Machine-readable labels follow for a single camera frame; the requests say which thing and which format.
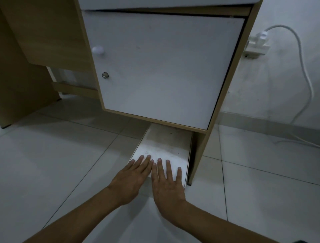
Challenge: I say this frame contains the person's right hand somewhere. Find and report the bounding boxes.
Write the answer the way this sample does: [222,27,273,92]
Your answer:
[151,158,187,216]

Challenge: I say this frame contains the person's left hand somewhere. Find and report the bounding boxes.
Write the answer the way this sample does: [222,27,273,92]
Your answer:
[107,155,154,207]

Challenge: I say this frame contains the person's right forearm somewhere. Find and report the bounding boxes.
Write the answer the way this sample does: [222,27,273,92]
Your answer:
[161,200,277,243]

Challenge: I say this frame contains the wooden desk frame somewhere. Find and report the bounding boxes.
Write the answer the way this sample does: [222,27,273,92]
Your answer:
[0,0,263,186]

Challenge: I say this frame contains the white bottom board panel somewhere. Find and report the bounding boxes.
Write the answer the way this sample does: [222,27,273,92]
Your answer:
[128,123,193,190]

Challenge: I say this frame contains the white power strip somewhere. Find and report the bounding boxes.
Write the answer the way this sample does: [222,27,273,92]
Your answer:
[243,34,272,59]

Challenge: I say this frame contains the white power cable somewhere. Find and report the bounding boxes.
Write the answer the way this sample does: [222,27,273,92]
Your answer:
[264,24,320,149]

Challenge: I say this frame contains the white cabinet door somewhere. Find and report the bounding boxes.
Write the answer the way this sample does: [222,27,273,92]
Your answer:
[81,11,246,130]

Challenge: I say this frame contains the person's left forearm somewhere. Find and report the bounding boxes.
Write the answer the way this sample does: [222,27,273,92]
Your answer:
[22,186,123,243]

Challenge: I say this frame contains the white power plug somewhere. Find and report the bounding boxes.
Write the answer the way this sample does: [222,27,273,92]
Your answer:
[257,30,269,47]

